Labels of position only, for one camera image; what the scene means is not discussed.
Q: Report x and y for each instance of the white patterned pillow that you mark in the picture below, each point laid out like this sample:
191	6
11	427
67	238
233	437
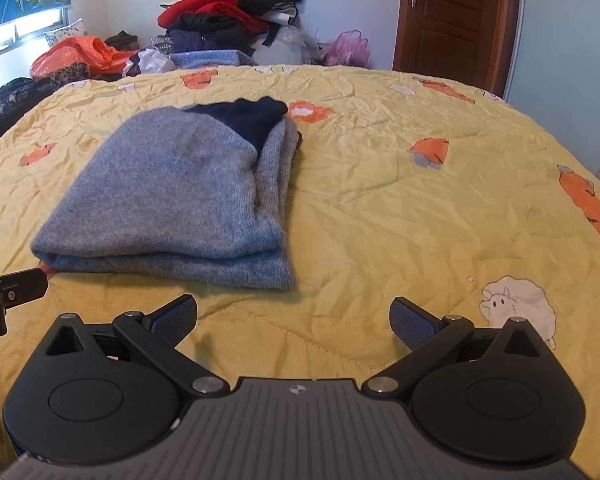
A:
65	32

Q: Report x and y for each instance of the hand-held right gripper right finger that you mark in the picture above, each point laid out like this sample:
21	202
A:
412	327

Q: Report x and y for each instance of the brown wooden door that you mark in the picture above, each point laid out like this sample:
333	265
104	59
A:
445	20

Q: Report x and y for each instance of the clear plastic bag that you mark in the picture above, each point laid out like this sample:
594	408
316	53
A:
290	45

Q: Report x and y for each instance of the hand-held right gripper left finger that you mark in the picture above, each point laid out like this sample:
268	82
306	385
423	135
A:
177	317

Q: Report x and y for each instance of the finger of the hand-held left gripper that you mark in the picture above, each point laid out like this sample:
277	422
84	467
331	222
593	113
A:
22	285

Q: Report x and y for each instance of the orange plastic bag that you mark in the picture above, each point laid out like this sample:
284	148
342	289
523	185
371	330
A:
75	52

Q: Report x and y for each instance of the dark patterned cloth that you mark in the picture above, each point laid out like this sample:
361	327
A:
10	97

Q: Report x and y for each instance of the yellow printed quilt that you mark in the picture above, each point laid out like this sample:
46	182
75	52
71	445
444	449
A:
405	210

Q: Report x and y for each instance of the white crumpled plastic bag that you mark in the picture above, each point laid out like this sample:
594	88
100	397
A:
152	60

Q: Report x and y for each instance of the light blue knit garment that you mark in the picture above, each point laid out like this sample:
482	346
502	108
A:
210	57

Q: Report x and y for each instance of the grey sweater with navy sleeves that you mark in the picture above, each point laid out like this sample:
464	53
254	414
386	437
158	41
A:
170	185

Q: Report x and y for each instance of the window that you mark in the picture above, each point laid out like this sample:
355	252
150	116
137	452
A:
15	35

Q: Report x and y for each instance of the dark brown cloth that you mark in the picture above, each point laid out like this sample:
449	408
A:
121	40

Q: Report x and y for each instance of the red garment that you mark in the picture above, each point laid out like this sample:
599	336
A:
205	2

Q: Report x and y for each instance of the dark charcoal garment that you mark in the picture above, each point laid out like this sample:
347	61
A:
205	22

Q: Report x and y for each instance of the purple navy garment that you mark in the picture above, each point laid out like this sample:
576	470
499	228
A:
185	40

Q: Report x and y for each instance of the white wardrobe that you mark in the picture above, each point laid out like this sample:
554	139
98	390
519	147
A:
565	60

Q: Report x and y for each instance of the leopard print cloth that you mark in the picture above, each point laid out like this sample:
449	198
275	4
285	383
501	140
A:
70	76

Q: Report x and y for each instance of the wooden door frame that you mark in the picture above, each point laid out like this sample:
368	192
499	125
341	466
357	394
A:
512	25

